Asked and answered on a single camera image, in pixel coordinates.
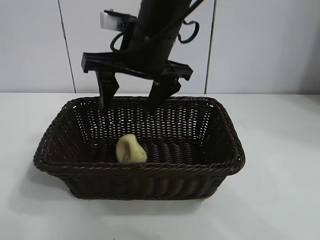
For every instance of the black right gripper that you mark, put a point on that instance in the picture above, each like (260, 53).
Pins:
(150, 50)

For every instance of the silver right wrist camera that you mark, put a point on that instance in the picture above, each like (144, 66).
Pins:
(108, 21)

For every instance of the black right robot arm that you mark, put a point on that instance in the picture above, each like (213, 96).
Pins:
(160, 15)

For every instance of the dark brown wicker basket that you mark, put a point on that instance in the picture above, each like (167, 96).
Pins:
(140, 175)

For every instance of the pale yellow egg yolk pastry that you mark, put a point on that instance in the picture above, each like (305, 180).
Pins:
(130, 150)

